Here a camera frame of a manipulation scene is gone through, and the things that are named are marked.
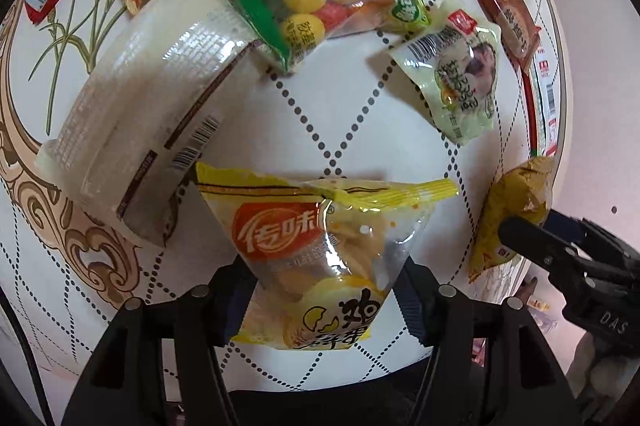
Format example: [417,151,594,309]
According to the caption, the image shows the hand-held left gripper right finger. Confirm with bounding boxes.
[395,255,583,426]

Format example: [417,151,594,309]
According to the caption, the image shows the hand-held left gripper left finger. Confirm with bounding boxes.
[60,256,259,426]

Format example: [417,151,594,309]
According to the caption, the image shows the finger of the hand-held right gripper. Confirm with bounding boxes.
[545,211,640,268]
[497,216,592,278]

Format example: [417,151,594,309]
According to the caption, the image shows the yellow snack packet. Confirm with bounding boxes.
[467,156,557,284]

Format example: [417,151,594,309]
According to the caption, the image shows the yellow egg cake packet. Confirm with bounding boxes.
[195,162,460,351]

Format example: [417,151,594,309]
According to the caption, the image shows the brown biscuit packet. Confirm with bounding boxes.
[462,0,542,70]

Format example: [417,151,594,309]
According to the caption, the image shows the person's right hand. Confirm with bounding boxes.
[570,336,640,407]

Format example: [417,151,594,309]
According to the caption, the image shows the red white labelled packet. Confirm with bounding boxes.
[520,46,561,157]

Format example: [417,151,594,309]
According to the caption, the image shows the pale green meat snack packet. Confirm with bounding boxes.
[390,0,502,145]

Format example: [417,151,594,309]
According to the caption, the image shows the white printed tablecloth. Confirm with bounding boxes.
[0,0,571,397]

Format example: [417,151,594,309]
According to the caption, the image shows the white plastic cup pack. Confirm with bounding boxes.
[34,0,266,249]

